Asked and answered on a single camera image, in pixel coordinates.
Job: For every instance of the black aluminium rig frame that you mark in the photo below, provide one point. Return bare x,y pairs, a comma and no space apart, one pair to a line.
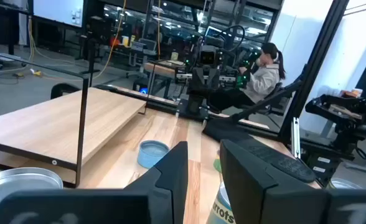
313,62

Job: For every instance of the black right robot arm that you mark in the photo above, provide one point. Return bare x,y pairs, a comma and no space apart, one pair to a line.
195,102

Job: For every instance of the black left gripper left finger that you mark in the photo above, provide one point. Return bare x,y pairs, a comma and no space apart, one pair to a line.
158,199

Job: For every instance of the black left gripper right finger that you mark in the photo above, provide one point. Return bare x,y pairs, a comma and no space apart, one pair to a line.
257,199

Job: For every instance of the wooden shelf with black frame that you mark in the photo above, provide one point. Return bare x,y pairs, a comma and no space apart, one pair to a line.
61,121

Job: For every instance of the tall carrots can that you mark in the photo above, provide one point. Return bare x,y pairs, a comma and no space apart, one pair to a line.
222,211

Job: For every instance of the black controller box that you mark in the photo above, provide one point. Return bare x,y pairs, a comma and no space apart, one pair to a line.
321,168

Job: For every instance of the black office chair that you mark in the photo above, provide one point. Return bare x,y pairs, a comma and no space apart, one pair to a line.
276,91

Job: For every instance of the person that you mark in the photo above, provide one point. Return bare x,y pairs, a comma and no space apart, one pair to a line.
264,81

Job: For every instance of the black neighbouring robot arm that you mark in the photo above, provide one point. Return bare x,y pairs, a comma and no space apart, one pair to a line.
341,112

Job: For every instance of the black chair back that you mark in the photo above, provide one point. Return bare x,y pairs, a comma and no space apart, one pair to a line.
63,90

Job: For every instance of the wooden background desk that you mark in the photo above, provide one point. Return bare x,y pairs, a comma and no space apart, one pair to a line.
161,69

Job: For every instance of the salmon box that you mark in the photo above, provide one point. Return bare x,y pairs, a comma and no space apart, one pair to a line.
152,155

